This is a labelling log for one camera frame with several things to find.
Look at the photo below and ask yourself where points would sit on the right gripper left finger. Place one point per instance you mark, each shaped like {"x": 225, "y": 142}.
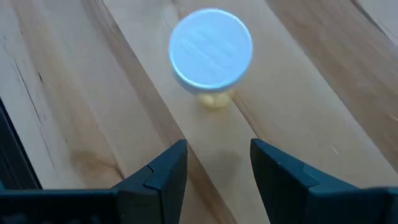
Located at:
{"x": 161, "y": 186}

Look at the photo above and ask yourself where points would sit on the black aluminium table frame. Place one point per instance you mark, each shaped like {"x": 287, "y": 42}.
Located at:
{"x": 12, "y": 161}

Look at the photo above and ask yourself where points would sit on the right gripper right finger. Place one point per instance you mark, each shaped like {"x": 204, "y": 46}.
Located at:
{"x": 280, "y": 186}

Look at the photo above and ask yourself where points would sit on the clear bottle pale yellow pills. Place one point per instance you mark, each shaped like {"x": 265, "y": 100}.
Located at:
{"x": 211, "y": 49}

